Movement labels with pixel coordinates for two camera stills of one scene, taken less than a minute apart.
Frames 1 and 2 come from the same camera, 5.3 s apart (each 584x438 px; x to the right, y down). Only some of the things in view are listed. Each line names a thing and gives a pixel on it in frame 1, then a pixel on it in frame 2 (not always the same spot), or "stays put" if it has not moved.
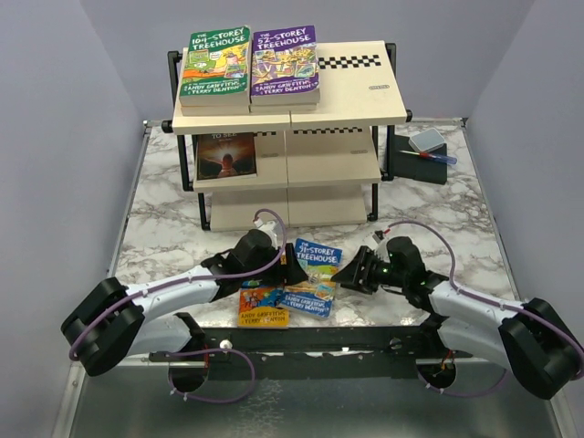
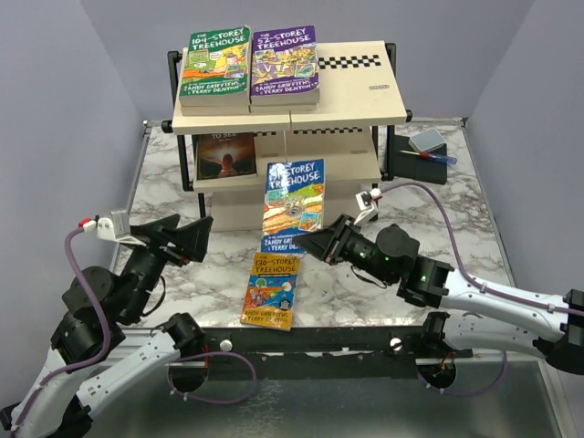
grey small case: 426,140 stays put
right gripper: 353,274 -> 328,244
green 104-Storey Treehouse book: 216,68 stays put
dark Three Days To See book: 224,156 stays put
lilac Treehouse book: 285,66 stays put
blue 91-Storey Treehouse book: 316,295 -> 294,203
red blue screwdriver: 450,160 stays put
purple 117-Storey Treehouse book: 269,109 stays put
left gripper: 289,274 -> 192,240
